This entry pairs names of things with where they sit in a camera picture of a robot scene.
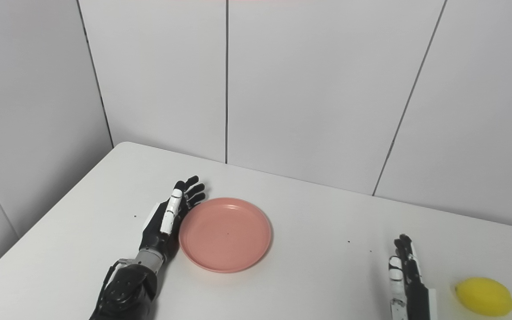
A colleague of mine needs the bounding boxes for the pink plate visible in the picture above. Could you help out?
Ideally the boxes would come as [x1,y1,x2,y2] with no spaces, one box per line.
[179,197,272,273]

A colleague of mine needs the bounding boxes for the yellow lemon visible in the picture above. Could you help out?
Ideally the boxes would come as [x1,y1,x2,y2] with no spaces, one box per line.
[454,277,512,317]

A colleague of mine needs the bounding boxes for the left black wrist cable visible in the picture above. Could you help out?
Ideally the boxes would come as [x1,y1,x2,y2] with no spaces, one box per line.
[95,259,136,312]

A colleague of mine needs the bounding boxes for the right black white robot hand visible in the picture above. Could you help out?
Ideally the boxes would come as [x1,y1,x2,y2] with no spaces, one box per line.
[388,234,438,320]

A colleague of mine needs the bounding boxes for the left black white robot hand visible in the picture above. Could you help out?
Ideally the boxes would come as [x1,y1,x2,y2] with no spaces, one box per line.
[139,176,206,262]

